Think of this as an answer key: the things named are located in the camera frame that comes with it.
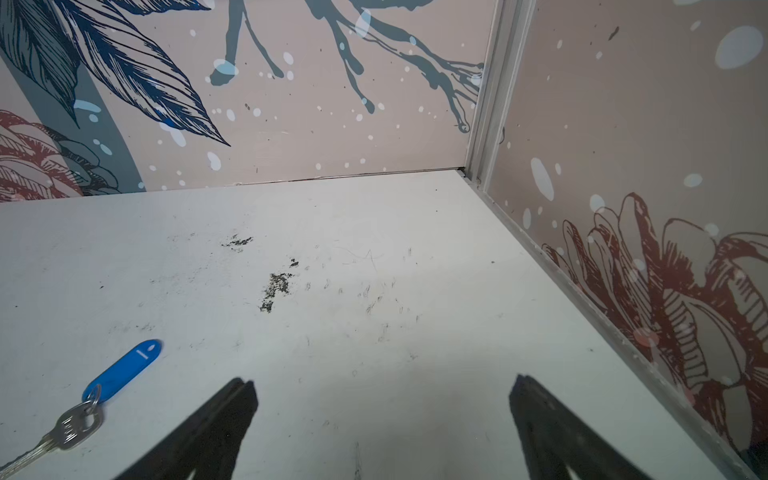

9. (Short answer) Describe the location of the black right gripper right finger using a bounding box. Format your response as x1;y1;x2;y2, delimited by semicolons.
509;375;650;480

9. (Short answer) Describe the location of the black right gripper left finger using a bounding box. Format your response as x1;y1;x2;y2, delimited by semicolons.
118;378;259;479

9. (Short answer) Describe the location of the silver key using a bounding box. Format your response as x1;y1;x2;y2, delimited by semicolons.
1;401;104;479

